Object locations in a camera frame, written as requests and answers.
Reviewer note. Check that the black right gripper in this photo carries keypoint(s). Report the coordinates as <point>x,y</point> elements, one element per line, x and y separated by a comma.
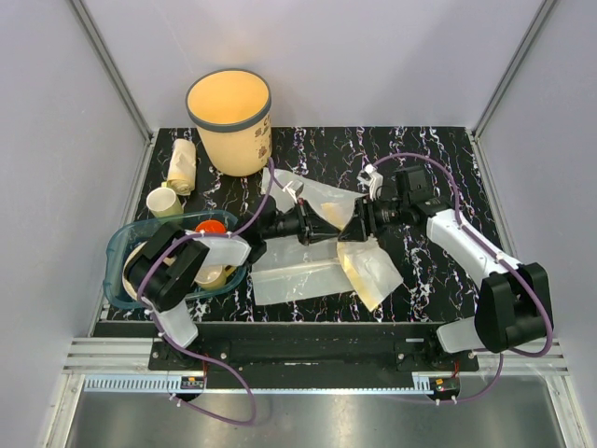
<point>355,229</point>

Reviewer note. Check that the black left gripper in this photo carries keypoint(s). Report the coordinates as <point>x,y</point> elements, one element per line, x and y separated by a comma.
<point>312,228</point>

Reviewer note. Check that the detached white trash bag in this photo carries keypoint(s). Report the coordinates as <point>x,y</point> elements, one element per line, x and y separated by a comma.
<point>290,271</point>

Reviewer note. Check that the white trash bag roll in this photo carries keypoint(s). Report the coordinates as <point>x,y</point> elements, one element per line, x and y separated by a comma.
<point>181,176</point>

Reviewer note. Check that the yellow trash bin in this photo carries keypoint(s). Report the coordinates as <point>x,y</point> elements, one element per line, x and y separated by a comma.
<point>231,110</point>

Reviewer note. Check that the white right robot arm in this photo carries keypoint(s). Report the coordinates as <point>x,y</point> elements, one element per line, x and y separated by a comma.
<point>514,301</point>

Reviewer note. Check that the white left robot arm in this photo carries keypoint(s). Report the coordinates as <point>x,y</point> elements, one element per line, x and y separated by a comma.
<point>162,272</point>

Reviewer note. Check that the clear blue plastic tub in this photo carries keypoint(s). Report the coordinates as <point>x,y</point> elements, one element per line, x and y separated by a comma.
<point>126,239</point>

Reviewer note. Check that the orange black mug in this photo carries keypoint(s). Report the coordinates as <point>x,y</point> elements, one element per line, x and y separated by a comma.
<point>211,226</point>

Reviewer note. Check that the yellow white mug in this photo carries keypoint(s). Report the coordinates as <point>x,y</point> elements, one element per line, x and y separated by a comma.
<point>213,277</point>

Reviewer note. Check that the light green mug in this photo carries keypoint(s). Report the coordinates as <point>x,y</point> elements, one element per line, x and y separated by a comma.
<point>163,202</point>

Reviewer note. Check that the cream pink floral plate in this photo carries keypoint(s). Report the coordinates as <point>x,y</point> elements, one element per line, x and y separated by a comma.
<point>134,271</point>

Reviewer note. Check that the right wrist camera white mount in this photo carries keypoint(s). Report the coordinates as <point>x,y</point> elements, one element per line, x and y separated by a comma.
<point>372,179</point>

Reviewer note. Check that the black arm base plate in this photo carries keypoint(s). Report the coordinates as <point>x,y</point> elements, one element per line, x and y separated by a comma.
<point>399,346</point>

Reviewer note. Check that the aluminium front rail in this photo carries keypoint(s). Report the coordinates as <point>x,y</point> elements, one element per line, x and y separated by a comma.
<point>122,365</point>

